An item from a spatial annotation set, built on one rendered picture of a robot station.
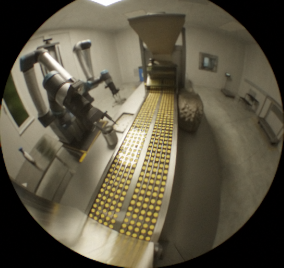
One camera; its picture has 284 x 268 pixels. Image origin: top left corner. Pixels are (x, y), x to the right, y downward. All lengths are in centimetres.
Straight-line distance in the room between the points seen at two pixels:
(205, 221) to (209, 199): 11
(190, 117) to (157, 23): 60
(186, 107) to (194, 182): 39
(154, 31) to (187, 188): 87
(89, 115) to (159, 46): 62
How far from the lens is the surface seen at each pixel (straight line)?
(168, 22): 69
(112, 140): 57
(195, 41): 452
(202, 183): 50
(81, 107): 33
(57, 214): 19
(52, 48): 155
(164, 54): 77
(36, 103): 102
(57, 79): 41
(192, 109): 55
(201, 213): 48
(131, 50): 468
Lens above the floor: 123
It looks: 41 degrees down
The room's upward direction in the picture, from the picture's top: 8 degrees counter-clockwise
